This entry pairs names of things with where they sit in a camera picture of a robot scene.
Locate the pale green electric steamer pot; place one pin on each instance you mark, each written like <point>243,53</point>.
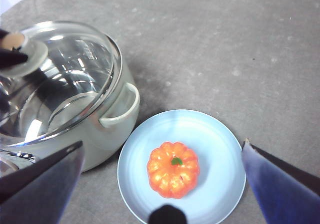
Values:
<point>110,139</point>

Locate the glass lid with green knob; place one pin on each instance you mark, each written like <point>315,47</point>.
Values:
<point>75,59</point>

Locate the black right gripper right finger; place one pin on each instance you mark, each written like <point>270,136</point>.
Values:
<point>287,194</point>

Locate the blue round plate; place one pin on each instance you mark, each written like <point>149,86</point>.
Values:
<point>212,146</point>

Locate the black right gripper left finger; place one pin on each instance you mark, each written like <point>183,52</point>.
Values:
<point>40,194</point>

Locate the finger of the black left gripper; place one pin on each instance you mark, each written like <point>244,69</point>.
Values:
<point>3,33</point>
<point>11,58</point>

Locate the orange toy pumpkin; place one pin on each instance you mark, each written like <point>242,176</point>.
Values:
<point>172,174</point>

